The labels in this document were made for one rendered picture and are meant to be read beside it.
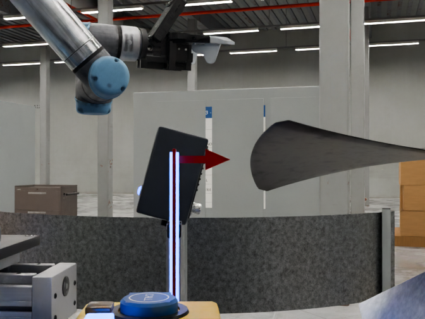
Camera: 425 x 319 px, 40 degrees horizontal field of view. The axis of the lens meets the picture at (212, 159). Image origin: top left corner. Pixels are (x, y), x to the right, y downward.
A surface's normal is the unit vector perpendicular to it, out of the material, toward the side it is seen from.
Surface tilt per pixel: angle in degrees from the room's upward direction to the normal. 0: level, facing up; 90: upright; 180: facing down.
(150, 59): 98
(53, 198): 90
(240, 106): 90
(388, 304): 55
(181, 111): 90
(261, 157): 161
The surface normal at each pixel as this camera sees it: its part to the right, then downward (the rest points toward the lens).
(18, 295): -0.07, 0.00
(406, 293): -0.64, -0.57
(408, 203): -0.28, 0.00
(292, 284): 0.29, 0.00
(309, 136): -0.12, 0.96
